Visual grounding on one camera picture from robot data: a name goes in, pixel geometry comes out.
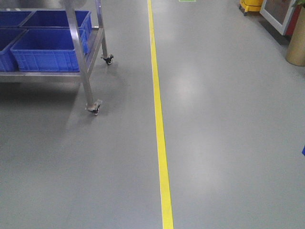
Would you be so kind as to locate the yellow floor line tape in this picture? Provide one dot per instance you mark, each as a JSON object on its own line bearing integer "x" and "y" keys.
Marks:
{"x": 165, "y": 191}

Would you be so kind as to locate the blue bin front right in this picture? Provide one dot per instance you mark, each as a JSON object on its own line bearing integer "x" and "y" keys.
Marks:
{"x": 45, "y": 50}

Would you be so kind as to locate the blue bin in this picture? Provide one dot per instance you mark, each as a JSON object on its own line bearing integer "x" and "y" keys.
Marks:
{"x": 45, "y": 50}
{"x": 8, "y": 37}
{"x": 14, "y": 19}
{"x": 57, "y": 19}

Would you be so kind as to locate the yellow mop bucket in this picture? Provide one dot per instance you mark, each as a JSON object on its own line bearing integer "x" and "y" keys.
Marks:
{"x": 250, "y": 6}

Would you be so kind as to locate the blue bin back right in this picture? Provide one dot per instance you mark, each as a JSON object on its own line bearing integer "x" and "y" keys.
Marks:
{"x": 57, "y": 19}

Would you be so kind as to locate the steel wheeled cart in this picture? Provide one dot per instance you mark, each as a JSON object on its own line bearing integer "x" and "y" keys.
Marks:
{"x": 85, "y": 62}

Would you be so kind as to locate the gold cylindrical planter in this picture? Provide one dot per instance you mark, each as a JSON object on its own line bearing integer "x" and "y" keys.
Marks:
{"x": 296, "y": 50}

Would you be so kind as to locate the white framed display cabinet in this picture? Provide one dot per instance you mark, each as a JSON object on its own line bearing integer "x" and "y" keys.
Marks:
{"x": 280, "y": 14}

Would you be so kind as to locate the blue bin front left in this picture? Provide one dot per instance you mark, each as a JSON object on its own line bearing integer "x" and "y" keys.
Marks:
{"x": 8, "y": 37}

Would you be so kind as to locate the blue bin back left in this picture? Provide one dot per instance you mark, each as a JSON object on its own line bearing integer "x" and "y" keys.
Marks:
{"x": 14, "y": 19}

